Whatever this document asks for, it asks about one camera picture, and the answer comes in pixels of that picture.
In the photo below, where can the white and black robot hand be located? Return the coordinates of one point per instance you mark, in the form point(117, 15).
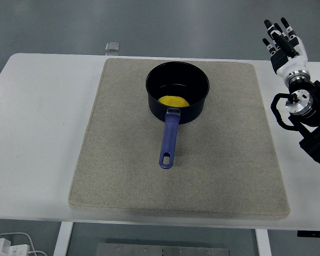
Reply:
point(293, 62)

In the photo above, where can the yellow potato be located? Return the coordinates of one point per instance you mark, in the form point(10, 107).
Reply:
point(173, 101)

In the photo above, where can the black table control panel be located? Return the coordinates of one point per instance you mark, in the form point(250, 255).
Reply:
point(313, 233)

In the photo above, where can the small metal floor box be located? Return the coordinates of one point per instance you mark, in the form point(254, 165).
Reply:
point(112, 47)

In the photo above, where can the white table leg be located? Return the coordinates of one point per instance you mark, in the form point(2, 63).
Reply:
point(62, 240)
point(263, 244)

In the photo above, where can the beige fabric mat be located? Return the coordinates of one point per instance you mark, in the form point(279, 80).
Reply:
point(128, 160)

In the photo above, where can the grey metal plate with screws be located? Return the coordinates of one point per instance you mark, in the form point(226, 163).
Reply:
point(162, 250)

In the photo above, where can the white power strip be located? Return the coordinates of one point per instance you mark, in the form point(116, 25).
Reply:
point(8, 249)

